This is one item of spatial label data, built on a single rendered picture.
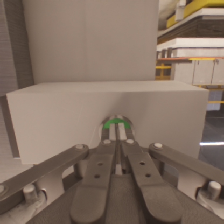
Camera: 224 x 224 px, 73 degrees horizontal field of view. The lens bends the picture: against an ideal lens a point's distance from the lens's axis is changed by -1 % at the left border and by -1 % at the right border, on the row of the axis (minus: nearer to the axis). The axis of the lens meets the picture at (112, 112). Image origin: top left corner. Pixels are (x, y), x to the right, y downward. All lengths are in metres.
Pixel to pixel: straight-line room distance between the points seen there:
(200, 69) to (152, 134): 7.40
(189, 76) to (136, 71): 7.15
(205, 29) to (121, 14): 2.58
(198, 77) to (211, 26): 4.87
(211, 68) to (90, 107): 7.68
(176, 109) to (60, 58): 0.17
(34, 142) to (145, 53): 0.18
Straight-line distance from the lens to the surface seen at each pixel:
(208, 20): 2.83
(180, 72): 7.19
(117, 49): 0.23
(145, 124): 0.16
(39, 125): 0.17
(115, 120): 0.15
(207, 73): 7.73
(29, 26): 0.26
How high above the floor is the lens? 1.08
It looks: 18 degrees up
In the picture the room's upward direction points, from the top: 179 degrees clockwise
